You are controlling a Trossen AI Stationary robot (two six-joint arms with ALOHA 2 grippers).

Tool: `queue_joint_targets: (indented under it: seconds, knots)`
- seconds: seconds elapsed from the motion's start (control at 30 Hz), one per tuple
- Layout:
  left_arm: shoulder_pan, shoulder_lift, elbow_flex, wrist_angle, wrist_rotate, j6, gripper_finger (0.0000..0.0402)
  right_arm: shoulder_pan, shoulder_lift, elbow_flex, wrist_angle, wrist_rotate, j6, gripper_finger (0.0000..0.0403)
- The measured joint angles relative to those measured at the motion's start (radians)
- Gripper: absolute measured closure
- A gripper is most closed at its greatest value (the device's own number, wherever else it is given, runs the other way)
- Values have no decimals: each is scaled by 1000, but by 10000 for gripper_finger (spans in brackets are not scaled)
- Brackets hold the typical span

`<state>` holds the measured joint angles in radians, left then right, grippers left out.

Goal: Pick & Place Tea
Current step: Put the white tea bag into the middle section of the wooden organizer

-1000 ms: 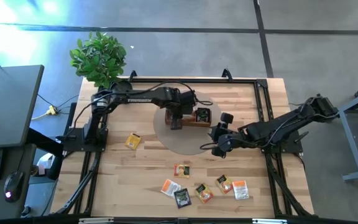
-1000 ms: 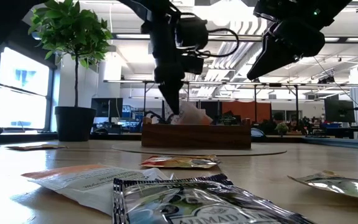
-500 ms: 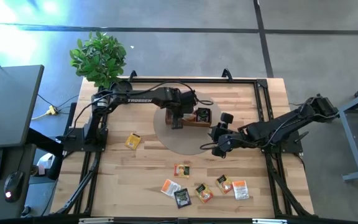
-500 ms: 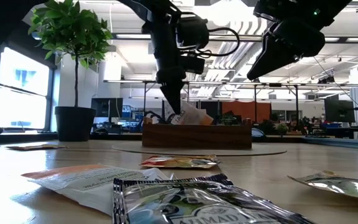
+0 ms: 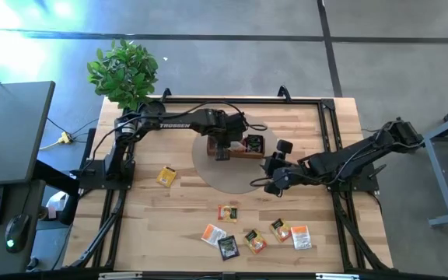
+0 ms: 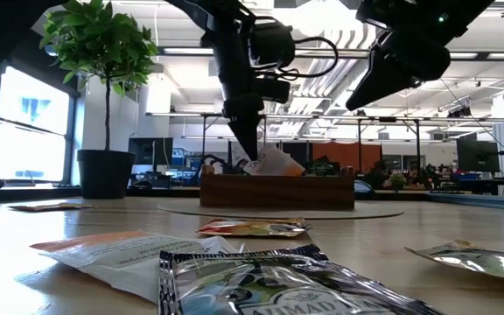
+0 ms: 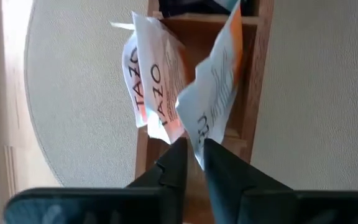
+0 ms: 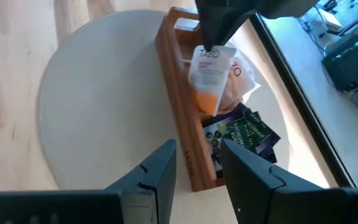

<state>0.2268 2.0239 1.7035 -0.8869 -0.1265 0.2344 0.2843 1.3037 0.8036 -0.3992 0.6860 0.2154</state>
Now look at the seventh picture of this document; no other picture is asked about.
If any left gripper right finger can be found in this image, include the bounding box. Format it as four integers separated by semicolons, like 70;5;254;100
203;138;293;224

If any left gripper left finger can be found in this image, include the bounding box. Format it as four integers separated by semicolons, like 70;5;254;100
125;136;189;224

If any orange white Tazo tea packet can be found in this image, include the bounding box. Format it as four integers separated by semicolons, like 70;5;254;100
131;11;188;144
121;32;149;128
175;0;244;171

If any wooden three-compartment tea box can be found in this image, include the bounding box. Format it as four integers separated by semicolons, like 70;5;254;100
134;0;275;224

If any round beige leather mat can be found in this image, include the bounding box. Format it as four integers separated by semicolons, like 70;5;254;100
23;0;358;191

